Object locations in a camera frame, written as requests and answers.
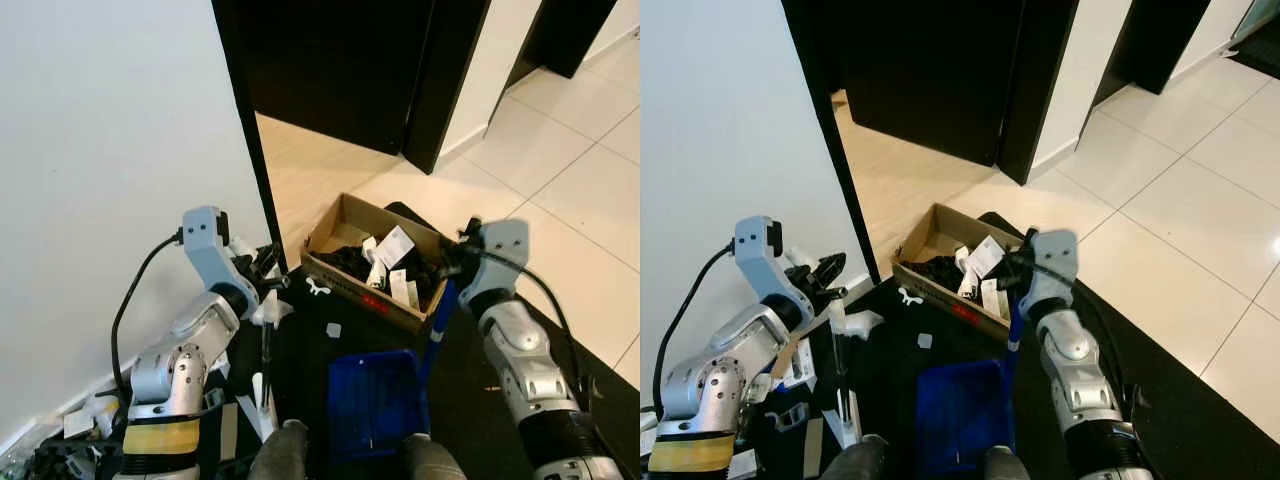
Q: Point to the narrow white paper tag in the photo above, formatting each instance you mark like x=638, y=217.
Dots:
x=403, y=288
x=995, y=298

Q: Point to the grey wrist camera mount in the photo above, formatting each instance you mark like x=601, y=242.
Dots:
x=500, y=250
x=757, y=255
x=1052, y=262
x=205, y=245

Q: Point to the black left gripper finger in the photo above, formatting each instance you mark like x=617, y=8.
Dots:
x=270, y=255
x=276, y=280
x=832, y=288
x=828, y=264

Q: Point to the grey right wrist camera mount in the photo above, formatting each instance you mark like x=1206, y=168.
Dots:
x=1052, y=262
x=500, y=250

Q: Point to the large white paper tag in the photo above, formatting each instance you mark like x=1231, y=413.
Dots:
x=985, y=256
x=395, y=247

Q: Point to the thin black door frame post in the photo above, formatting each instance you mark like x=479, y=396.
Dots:
x=825, y=120
x=245, y=120

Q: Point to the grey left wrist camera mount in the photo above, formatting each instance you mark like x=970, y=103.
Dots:
x=205, y=245
x=757, y=255

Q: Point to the black floor mat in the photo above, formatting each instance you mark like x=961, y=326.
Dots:
x=470, y=400
x=1180, y=430

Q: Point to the brown cardboard box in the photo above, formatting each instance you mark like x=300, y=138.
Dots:
x=925, y=235
x=335, y=225

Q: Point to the small white paper scrap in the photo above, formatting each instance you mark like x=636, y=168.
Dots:
x=925, y=340
x=334, y=330

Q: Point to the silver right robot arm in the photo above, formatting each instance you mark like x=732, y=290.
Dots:
x=520, y=350
x=1075, y=365

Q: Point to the blue plastic dustpan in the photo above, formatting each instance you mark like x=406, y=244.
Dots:
x=375, y=400
x=960, y=415

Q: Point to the grey robot leg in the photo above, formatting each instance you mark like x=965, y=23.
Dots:
x=432, y=462
x=855, y=462
x=280, y=455
x=1012, y=466

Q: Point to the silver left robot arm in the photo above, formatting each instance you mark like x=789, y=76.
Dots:
x=715, y=385
x=175, y=375

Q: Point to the brown and white label card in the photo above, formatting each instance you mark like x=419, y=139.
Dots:
x=795, y=365

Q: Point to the grey robot right leg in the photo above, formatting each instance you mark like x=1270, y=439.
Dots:
x=432, y=462
x=1012, y=466

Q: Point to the grey robot left leg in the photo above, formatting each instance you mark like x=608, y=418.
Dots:
x=280, y=455
x=855, y=462

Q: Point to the black door jamb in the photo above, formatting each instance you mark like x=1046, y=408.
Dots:
x=445, y=80
x=560, y=35
x=1150, y=45
x=1035, y=90

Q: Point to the dark cabinet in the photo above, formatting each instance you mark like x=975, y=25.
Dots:
x=1260, y=35

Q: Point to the black door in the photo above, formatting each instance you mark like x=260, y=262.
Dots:
x=930, y=75
x=330, y=70

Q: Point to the white bone-shaped scrap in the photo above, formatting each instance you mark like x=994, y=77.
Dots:
x=908, y=296
x=316, y=289

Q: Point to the black cloth bundle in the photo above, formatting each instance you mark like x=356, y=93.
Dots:
x=940, y=270
x=345, y=262

